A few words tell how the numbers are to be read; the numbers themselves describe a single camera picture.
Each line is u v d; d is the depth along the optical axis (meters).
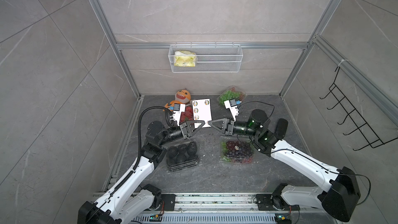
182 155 0.84
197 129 0.61
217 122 0.60
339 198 0.38
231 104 0.60
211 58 1.00
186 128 0.58
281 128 0.97
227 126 0.58
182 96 1.08
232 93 1.11
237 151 0.83
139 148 0.53
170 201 0.73
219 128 0.61
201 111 0.63
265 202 0.72
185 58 0.86
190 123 0.59
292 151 0.49
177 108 0.59
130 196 0.46
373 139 0.58
